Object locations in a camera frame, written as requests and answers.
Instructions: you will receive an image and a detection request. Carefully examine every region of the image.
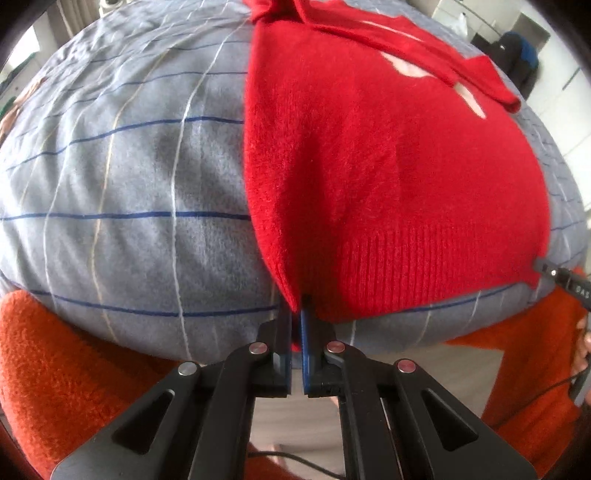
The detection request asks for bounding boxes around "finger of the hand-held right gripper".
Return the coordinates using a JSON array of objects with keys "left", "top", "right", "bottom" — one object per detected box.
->
[{"left": 533, "top": 258, "right": 573, "bottom": 288}]

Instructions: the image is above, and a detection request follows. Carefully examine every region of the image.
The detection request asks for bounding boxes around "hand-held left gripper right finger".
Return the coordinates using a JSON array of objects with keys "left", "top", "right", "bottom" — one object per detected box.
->
[{"left": 300, "top": 308, "right": 539, "bottom": 480}]

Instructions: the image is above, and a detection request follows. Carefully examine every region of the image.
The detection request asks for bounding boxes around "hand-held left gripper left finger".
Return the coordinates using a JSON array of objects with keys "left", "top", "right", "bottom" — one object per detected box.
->
[{"left": 50, "top": 308, "right": 294, "bottom": 480}]

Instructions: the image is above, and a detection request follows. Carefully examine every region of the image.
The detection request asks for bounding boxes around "red knitted sweater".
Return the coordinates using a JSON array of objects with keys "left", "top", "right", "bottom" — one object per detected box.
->
[{"left": 242, "top": 0, "right": 552, "bottom": 324}]

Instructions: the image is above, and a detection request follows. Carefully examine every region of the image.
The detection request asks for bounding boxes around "person's right hand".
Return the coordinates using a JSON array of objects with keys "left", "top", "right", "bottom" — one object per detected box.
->
[{"left": 571, "top": 318, "right": 591, "bottom": 377}]

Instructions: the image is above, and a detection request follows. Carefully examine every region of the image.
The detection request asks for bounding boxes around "blue cloth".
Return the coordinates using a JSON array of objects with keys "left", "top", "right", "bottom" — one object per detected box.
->
[{"left": 521, "top": 39, "right": 540, "bottom": 71}]

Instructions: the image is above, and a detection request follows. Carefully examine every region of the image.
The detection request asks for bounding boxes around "grey checked bed cover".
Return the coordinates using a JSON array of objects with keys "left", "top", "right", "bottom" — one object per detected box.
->
[{"left": 0, "top": 0, "right": 589, "bottom": 361}]

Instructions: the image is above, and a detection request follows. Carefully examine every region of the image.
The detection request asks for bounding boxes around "orange fleece jacket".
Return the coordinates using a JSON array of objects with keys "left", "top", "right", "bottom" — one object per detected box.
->
[{"left": 0, "top": 288, "right": 591, "bottom": 480}]

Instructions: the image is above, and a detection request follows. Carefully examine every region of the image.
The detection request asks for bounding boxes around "white cabinet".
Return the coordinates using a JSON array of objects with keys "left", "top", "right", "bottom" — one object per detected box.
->
[{"left": 434, "top": 0, "right": 509, "bottom": 38}]

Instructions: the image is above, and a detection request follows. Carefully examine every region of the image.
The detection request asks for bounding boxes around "black cable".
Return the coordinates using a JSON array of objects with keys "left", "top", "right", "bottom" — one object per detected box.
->
[
  {"left": 487, "top": 376, "right": 578, "bottom": 430},
  {"left": 248, "top": 451, "right": 348, "bottom": 480}
]

